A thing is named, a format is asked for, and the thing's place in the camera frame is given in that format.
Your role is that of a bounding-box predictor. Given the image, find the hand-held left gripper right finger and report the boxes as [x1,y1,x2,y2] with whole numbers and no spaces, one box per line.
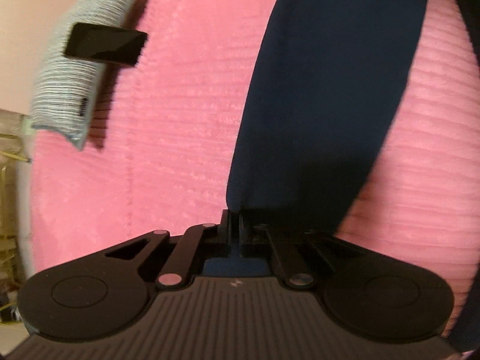
[240,209,364,290]

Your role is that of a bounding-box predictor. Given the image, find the checkered pillow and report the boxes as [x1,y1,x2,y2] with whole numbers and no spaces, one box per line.
[28,0,162,152]

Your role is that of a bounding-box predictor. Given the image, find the gold metal rack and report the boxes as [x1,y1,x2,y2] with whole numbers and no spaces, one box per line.
[0,150,32,196]

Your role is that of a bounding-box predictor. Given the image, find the person's dark clothing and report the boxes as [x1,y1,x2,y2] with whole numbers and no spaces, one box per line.
[446,289,480,360]

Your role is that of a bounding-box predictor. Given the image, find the pink bed blanket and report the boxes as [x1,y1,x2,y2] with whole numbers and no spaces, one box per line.
[22,0,480,360]

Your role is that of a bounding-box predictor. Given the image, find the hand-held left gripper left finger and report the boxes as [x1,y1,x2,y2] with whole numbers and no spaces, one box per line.
[105,209,241,290]

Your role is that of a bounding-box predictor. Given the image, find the navy blue garment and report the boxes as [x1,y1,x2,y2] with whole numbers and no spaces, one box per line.
[202,0,480,276]

